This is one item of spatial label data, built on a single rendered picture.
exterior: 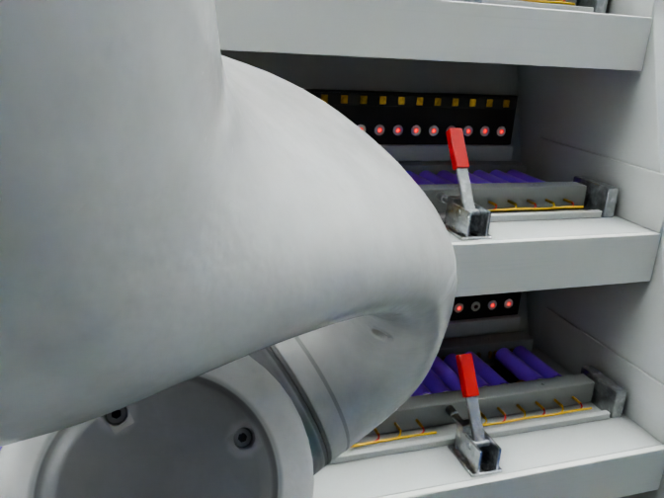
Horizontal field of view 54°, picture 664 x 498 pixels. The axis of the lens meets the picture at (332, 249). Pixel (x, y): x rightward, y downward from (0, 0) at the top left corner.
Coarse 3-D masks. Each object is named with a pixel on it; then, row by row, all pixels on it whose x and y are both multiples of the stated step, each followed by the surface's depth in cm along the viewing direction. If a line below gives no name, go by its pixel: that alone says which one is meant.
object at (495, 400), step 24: (504, 384) 61; (528, 384) 61; (552, 384) 62; (576, 384) 62; (408, 408) 56; (432, 408) 57; (456, 408) 58; (480, 408) 59; (504, 408) 60; (528, 408) 61; (384, 432) 56; (432, 432) 56
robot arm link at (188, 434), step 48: (192, 384) 18; (240, 384) 18; (288, 384) 22; (96, 432) 17; (144, 432) 17; (192, 432) 17; (240, 432) 18; (288, 432) 18; (0, 480) 16; (48, 480) 16; (96, 480) 16; (144, 480) 17; (192, 480) 17; (240, 480) 17; (288, 480) 18
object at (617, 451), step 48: (576, 336) 68; (624, 384) 62; (528, 432) 58; (576, 432) 59; (624, 432) 59; (336, 480) 50; (384, 480) 51; (432, 480) 51; (480, 480) 52; (528, 480) 53; (576, 480) 55; (624, 480) 57
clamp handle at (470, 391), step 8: (456, 360) 55; (464, 360) 54; (472, 360) 55; (464, 368) 54; (472, 368) 54; (464, 376) 54; (472, 376) 54; (464, 384) 54; (472, 384) 54; (464, 392) 54; (472, 392) 54; (472, 400) 54; (472, 408) 54; (472, 416) 53; (480, 416) 54; (472, 424) 53; (480, 424) 53; (472, 432) 53; (480, 432) 53; (472, 440) 53; (480, 440) 53
